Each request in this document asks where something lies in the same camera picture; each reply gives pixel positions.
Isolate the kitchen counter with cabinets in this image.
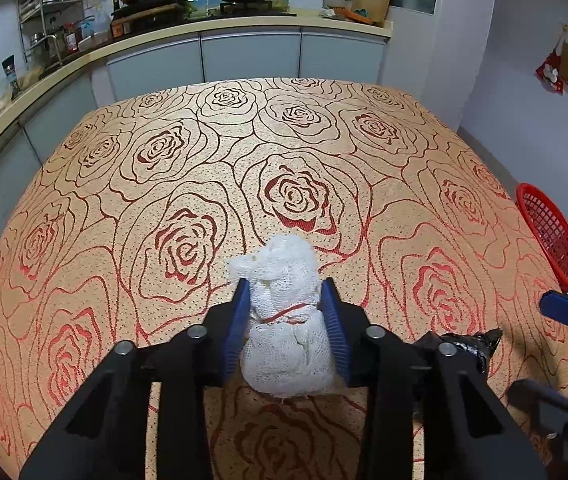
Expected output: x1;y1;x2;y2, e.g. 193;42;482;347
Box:
0;10;393;321

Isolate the black plastic bag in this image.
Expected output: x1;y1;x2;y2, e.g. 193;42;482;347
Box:
416;327;503;376

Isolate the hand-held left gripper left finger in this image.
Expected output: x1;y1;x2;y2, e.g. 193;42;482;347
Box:
19;277;253;480

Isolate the gas stove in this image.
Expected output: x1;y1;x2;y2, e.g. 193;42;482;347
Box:
111;0;297;36

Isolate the white foam fruit net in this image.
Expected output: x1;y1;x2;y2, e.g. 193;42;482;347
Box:
226;233;337;401

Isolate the clear oil bottle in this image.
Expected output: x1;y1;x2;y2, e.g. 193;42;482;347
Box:
91;5;112;41

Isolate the metal kitchen rack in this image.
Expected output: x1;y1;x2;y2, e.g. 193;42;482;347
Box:
16;0;90;68

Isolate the red plastic mesh basket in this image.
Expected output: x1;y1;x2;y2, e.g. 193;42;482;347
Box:
516;182;568;295

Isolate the orange kitchen utensil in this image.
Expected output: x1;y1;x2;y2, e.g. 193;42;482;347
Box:
321;6;375;25

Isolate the spice grinder jar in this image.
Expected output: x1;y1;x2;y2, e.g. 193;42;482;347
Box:
1;55;21;98

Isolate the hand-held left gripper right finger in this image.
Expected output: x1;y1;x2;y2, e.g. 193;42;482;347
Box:
320;279;549;480

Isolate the red hanging decoration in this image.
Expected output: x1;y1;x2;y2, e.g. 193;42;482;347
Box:
535;30;567;95

